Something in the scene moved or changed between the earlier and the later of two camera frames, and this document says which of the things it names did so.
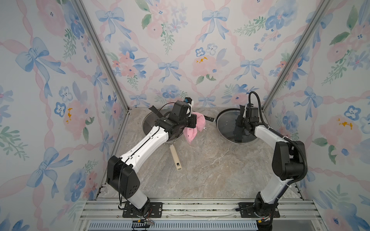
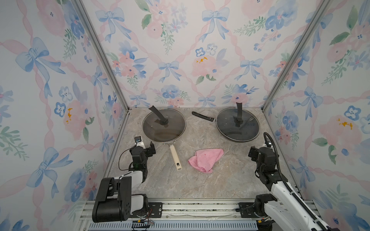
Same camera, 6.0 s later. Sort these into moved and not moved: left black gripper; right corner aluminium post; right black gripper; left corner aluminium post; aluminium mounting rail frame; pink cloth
Moved: pink cloth; right black gripper; left black gripper
Not moved: right corner aluminium post; left corner aluminium post; aluminium mounting rail frame
